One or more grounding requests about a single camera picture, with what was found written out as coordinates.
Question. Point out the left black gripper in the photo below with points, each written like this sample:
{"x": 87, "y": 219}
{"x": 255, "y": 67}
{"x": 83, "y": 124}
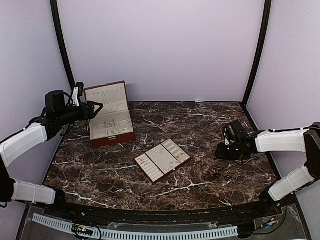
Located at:
{"x": 89, "y": 114}

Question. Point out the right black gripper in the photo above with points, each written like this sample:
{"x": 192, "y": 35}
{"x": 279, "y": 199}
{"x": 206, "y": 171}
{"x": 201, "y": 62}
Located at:
{"x": 221, "y": 154}

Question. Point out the beige jewelry tray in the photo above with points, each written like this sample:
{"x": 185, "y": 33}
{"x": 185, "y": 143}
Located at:
{"x": 162, "y": 160}

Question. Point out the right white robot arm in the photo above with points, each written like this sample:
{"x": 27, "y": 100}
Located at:
{"x": 239, "y": 143}

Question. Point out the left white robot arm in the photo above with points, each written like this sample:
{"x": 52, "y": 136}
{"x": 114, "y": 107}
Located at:
{"x": 60, "y": 109}

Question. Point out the wooden jewelry box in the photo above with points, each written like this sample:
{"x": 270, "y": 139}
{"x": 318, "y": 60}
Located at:
{"x": 113, "y": 123}

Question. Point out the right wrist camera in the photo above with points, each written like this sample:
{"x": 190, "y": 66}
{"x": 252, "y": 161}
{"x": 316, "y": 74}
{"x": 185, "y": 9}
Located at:
{"x": 227, "y": 140}

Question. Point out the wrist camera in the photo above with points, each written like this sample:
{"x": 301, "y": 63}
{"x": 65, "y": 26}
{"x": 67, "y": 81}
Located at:
{"x": 227, "y": 140}
{"x": 77, "y": 93}

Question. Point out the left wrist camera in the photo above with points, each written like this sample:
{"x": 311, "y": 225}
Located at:
{"x": 77, "y": 93}

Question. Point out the black front rail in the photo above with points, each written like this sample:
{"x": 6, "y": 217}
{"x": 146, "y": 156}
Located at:
{"x": 93, "y": 212}

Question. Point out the left black frame post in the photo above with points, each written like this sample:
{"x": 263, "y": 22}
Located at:
{"x": 61, "y": 42}

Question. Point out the black frame post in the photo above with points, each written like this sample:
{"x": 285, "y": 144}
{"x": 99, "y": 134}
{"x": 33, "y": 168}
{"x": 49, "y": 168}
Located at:
{"x": 61, "y": 42}
{"x": 258, "y": 53}

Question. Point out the white slotted cable duct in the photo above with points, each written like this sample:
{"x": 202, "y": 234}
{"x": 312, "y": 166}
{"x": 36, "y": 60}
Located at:
{"x": 122, "y": 231}

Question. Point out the right black frame post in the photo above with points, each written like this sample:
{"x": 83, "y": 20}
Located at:
{"x": 258, "y": 53}

